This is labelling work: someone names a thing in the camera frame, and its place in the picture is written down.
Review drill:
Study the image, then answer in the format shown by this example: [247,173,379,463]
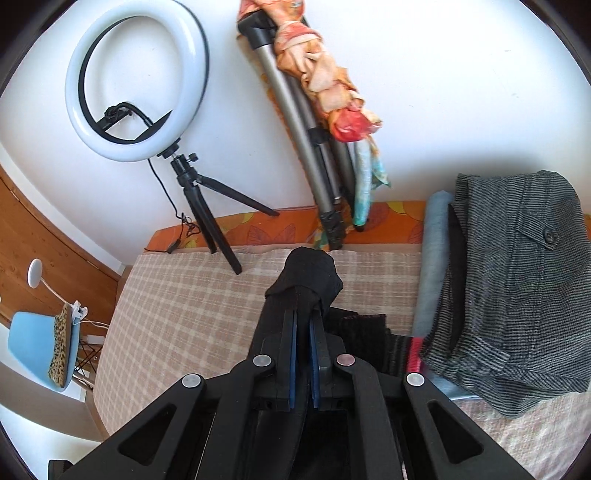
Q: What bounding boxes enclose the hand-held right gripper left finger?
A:
[58,309,298,480]

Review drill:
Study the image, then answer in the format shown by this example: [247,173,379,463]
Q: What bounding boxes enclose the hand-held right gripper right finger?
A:
[308,311,536,480]

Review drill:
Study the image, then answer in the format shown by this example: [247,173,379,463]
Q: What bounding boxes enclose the black pants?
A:
[249,247,428,480]

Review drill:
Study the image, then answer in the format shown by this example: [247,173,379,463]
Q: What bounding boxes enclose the folded grey tweed pants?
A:
[420,170,591,418]

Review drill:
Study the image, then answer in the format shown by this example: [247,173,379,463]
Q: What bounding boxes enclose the pink checkered blanket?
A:
[95,242,591,480]

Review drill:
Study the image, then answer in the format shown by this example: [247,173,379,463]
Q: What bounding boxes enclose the orange floral bed sheet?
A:
[144,200,428,254]

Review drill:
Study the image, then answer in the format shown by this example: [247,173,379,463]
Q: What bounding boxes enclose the folded blue jeans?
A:
[412,191,481,402]

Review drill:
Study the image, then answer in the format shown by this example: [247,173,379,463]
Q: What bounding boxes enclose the small black tripod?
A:
[170,152,281,276]

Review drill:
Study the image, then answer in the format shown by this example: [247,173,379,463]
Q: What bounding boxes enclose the leopard print cushion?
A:
[48,307,77,388]

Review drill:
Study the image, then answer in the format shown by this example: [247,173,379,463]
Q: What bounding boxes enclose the silver folded tripod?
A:
[237,13,356,252]

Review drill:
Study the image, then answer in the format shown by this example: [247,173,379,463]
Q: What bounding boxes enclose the light blue chair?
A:
[8,311,100,393]

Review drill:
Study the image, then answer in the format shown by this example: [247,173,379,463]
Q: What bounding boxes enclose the white clip lamp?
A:
[25,258,88,319]

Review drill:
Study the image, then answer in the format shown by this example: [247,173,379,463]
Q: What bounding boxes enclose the orange floral scarf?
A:
[238,0,393,228]

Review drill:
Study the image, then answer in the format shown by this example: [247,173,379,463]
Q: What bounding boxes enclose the black ring light cable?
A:
[143,159,201,254]

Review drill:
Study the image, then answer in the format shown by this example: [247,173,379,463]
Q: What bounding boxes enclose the white ring light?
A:
[65,16,212,163]

